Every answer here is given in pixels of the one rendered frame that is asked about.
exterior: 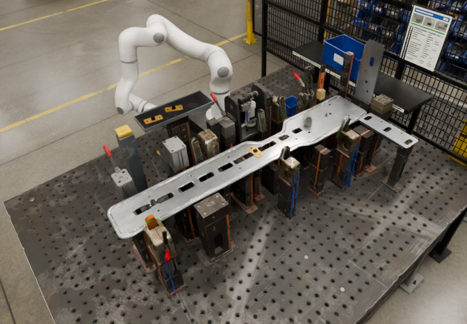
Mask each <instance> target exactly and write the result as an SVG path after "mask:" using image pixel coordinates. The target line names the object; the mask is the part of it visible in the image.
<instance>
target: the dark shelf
mask: <svg viewBox="0 0 467 324"><path fill-rule="evenodd" d="M323 49H324V45H323V44H322V43H320V42H318V41H316V40H314V41H312V42H309V43H306V44H303V45H301V46H299V47H296V48H294V49H291V53H292V54H294V55H296V56H297V57H299V58H301V59H303V60H305V61H307V62H309V63H311V64H312V65H315V66H316V67H318V68H320V66H321V65H324V64H326V67H325V71H326V72H327V73H329V74H331V75H333V76H335V77H336V78H338V79H341V75H340V73H341V72H339V71H338V70H337V69H335V68H333V67H332V66H331V65H328V64H327V63H326V62H324V61H322V55H323ZM356 83H357V80H356V81H355V80H353V79H351V78H350V80H349V84H350V85H351V86H354V87H355V86H356ZM381 94H383V95H386V96H387V97H390V98H391V99H393V106H392V108H394V109H396V110H398V111H400V112H401V113H404V114H405V115H408V114H409V113H411V112H412V111H414V110H416V109H417V108H420V107H421V106H423V105H425V104H426V103H428V102H430V101H432V98H433V96H432V95H430V94H427V93H426V92H423V91H422V90H419V89H417V88H415V87H413V86H410V85H409V84H407V83H405V82H402V81H400V80H398V79H396V78H394V77H392V76H389V75H387V74H385V73H383V72H381V71H379V74H378V77H377V82H376V85H375V90H374V93H373V97H377V96H379V95H381Z"/></svg>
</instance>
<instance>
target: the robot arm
mask: <svg viewBox="0 0 467 324"><path fill-rule="evenodd" d="M146 25H147V28H139V27H131V28H128V29H126V30H124V31H123V32H121V33H120V36H119V38H118V45H119V53H120V66H121V73H122V78H121V79H120V82H119V83H118V85H117V88H116V91H115V106H116V109H117V112H118V113H119V114H120V115H126V114H127V113H129V112H130V111H135V112H136V113H141V112H143V111H146V110H148V109H151V108H153V107H156V106H155V105H153V104H150V103H149V102H147V101H145V100H144V99H142V98H140V97H138V96H137V95H135V94H133V93H131V90H132V88H133V87H134V85H135V84H136V82H137V81H138V57H137V47H156V46H159V45H161V44H163V43H164V42H166V43H168V44H169V45H170V46H171V47H173V48H174V49H176V50H177V51H179V52H181V53H182V54H184V55H186V56H189V57H191V58H194V59H199V60H202V61H204V62H205V63H207V64H208V66H209V67H210V70H211V81H210V93H211V92H213V93H214V95H215V96H216V98H217V100H218V103H219V105H220V106H221V108H222V110H223V111H225V108H224V98H225V97H226V96H228V95H230V80H231V78H232V74H233V70H232V66H231V62H230V60H229V58H228V56H227V54H226V53H225V51H224V50H223V49H221V48H219V47H217V46H215V45H212V44H207V43H204V42H200V41H198V40H196V39H194V38H192V37H190V36H189V35H187V34H185V33H184V32H183V31H181V30H180V29H178V28H177V27H176V26H175V25H174V24H173V23H172V22H170V21H169V20H167V19H166V18H164V17H162V16H160V15H152V16H150V17H149V18H148V19H147V23H146ZM221 117H222V115H221V111H220V109H219V108H218V105H217V104H216V103H215V104H214V105H212V106H211V108H210V109H208V110H207V112H206V118H207V119H208V120H210V119H211V118H215V119H218V118H221Z"/></svg>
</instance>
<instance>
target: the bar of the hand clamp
mask: <svg viewBox="0 0 467 324"><path fill-rule="evenodd" d="M314 73H315V69H312V67H311V66H308V67H305V68H304V89H305V93H306V94H307V95H308V98H309V92H310V93H311V95H310V97H312V96H313V88H312V74H314Z"/></svg>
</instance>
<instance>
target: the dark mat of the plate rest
mask: <svg viewBox="0 0 467 324"><path fill-rule="evenodd" d="M210 102H212V101H211V100H210V99H209V98H208V97H207V96H206V95H204V94H203V93H202V92H201V91H199V92H196V93H193V94H191V95H188V96H186V97H183V98H181V99H178V100H176V101H173V102H170V103H168V104H165V105H163V106H160V107H158V108H155V109H153V110H150V111H147V112H145V113H142V114H140V115H137V116H135V118H136V119H137V120H138V121H139V123H141V125H142V126H143V127H144V128H145V129H147V128H150V127H152V126H154V125H157V124H159V123H162V122H164V121H166V120H169V119H171V118H174V117H176V116H178V115H181V114H183V113H186V112H188V111H191V110H193V109H195V108H198V107H200V106H203V105H205V104H207V103H210ZM178 105H182V106H183V110H179V111H172V112H167V113H166V112H165V108H167V107H171V106H178ZM157 115H161V116H162V117H163V119H162V120H159V121H156V122H152V123H150V124H145V122H144V120H145V119H147V118H150V117H154V116H157Z"/></svg>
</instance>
